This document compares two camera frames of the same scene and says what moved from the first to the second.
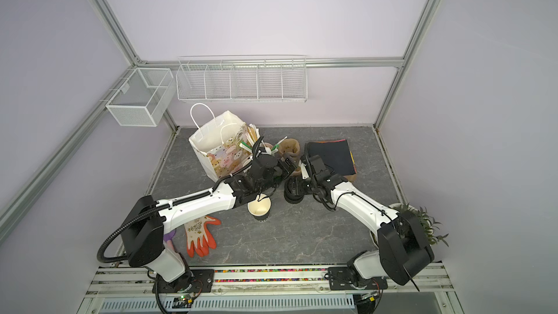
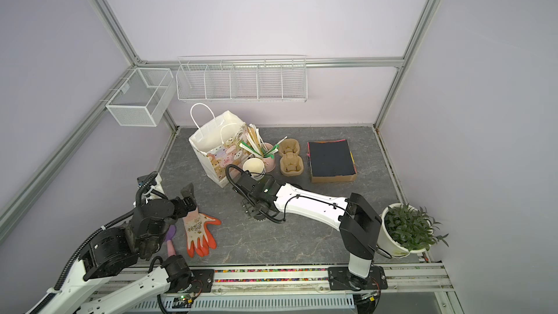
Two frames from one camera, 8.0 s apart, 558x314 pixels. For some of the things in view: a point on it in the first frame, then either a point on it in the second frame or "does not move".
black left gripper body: x=280 y=172 to x=182 y=210
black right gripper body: x=309 y=186 to x=248 y=207
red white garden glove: x=198 y=239 does not move
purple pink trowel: x=168 y=237 does not move
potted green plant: x=429 y=224 does not move
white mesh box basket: x=144 y=97 does not move
